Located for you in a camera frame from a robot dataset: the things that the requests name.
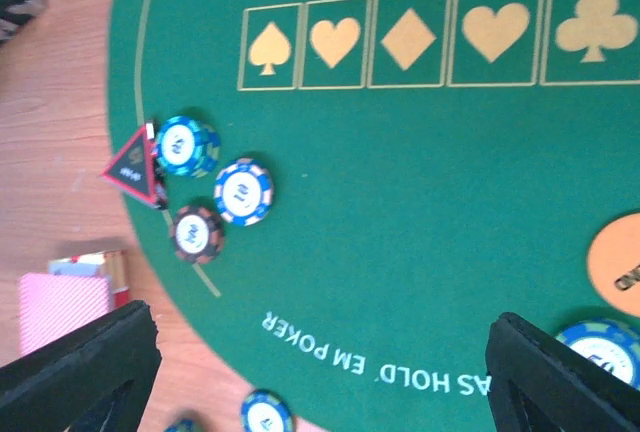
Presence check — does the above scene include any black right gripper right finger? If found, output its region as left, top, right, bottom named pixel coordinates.
left=485, top=312, right=639, bottom=431

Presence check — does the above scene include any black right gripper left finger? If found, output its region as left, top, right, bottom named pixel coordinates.
left=1, top=300, right=161, bottom=431

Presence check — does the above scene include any orange big blind button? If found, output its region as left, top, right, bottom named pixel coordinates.
left=586, top=213, right=639, bottom=317

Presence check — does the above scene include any brown chip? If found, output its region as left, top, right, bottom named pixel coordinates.
left=169, top=205, right=225, bottom=265

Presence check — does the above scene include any red triangular dealer button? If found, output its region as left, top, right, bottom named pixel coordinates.
left=101, top=121, right=168, bottom=210

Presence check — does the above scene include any red playing card deck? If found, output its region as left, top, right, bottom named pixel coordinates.
left=19, top=250, right=130, bottom=356

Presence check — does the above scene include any round green poker mat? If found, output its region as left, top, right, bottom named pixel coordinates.
left=108, top=0, right=639, bottom=431

